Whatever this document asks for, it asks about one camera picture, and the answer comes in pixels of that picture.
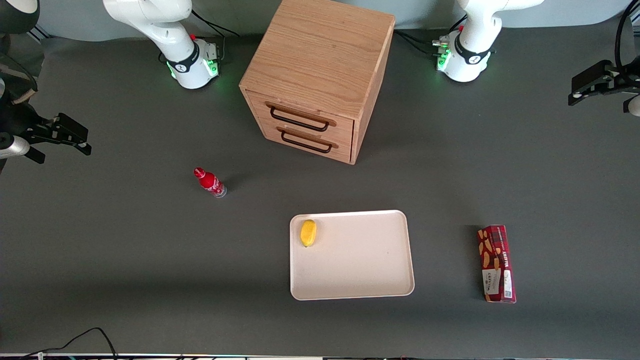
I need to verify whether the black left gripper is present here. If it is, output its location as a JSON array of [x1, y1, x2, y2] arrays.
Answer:
[[567, 59, 636, 114]]

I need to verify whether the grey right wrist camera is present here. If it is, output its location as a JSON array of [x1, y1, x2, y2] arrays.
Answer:
[[0, 133, 31, 161]]

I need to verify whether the black left arm base cable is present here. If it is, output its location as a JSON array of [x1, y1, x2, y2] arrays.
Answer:
[[394, 29, 442, 57]]

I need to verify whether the wooden drawer cabinet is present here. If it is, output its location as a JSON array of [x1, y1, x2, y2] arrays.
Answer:
[[239, 0, 396, 166]]

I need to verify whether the beige plastic tray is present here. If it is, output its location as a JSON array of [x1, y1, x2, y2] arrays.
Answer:
[[289, 209, 416, 302]]

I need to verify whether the red cookie box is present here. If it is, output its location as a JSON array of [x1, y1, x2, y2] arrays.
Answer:
[[476, 224, 518, 305]]

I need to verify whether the wooden drawer front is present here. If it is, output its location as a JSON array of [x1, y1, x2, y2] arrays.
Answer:
[[247, 91, 355, 147], [260, 122, 353, 164]]

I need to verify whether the black cable at table edge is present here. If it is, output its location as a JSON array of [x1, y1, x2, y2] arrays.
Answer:
[[20, 327, 119, 360]]

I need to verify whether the black arm base cable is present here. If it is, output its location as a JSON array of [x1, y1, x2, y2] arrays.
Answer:
[[191, 9, 241, 39], [394, 29, 442, 57]]

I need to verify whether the yellow lemon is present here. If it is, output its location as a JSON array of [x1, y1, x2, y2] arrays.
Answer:
[[299, 219, 318, 248]]

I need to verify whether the black right arm base cable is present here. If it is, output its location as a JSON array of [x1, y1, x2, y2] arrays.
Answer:
[[191, 9, 241, 39]]

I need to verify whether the black metal drawer handle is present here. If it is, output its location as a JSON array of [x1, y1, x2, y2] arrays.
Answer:
[[269, 106, 331, 133], [280, 129, 334, 154]]

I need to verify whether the red plastic drink bottle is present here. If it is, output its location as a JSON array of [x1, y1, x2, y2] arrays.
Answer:
[[193, 167, 228, 199]]

